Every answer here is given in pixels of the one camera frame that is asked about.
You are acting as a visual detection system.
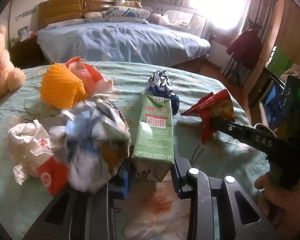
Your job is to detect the red chip bag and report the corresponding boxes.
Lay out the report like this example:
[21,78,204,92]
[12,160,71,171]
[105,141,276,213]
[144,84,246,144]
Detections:
[181,89,236,144]

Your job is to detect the blue white paper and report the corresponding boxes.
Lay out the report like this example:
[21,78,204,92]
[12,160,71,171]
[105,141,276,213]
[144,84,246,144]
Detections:
[48,98,131,193]

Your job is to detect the green milk carton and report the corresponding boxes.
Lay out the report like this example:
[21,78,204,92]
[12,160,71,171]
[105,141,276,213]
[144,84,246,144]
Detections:
[132,95,174,182]

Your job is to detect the dark trash bin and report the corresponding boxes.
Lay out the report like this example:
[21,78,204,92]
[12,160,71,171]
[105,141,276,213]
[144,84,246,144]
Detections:
[254,123,277,137]

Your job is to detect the person's right hand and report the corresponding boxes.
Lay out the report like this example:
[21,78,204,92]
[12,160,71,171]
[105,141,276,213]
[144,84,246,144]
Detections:
[254,172,300,239]

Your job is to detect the black tv cabinet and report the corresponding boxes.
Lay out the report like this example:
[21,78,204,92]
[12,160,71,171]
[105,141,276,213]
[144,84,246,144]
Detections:
[248,67,285,131]

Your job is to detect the red white carton box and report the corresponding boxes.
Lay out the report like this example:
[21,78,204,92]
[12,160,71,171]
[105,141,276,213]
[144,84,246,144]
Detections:
[37,157,68,196]

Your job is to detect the teal floral bed sheet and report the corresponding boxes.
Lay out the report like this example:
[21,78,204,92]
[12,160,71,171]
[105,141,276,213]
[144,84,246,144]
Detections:
[0,62,269,239]

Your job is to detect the brown plush toy on cabinet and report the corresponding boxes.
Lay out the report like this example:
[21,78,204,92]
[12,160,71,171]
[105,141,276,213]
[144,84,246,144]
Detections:
[280,64,300,82]

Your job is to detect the green storage boxes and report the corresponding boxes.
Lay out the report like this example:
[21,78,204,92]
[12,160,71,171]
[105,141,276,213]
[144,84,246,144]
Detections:
[266,46,293,78]

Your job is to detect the white crumpled plastic bag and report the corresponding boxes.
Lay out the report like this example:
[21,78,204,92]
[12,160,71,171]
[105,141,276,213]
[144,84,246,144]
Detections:
[8,120,53,185]

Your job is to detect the dark red hanging coat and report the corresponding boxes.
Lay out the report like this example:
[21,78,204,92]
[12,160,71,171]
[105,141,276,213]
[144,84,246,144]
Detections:
[226,30,262,70]

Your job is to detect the wooden wardrobe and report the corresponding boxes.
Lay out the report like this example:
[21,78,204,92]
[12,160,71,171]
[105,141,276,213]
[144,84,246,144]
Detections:
[244,0,300,111]

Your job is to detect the blue foil snack wrapper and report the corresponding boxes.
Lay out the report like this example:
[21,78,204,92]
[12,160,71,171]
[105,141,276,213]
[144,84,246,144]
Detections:
[145,70,180,116]

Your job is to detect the orange foam fruit net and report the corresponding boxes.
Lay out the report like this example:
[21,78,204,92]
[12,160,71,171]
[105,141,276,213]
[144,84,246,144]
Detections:
[40,63,88,109]

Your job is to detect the red white plastic bag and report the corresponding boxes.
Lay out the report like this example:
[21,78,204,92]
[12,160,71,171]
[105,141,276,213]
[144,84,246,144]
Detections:
[65,56,114,96]

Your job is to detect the cream teddy bear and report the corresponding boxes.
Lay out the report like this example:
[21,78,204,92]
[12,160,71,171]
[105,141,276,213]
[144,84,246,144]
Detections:
[0,24,26,99]

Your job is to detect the blue bed cover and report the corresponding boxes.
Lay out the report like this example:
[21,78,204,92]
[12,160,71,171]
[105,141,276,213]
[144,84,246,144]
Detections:
[36,22,211,67]

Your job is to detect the dark wooden nightstand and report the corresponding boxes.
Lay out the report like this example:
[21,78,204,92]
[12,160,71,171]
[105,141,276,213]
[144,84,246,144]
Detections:
[9,35,49,69]

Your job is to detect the blue white pillow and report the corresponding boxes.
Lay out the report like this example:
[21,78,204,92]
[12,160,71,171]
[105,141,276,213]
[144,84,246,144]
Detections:
[102,6,151,24]

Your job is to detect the pink pillow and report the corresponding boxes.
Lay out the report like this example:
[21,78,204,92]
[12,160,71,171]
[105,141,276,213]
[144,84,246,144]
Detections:
[84,11,104,20]

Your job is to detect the small plush toy on headboard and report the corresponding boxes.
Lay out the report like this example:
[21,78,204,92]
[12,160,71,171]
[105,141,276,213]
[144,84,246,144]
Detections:
[115,0,142,8]

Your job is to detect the wooden headboard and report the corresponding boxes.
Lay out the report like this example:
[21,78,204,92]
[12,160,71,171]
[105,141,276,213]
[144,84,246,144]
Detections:
[38,0,116,30]

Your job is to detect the white bed guard rail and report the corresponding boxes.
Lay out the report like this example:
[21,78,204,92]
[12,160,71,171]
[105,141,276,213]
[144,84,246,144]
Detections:
[142,2,207,38]

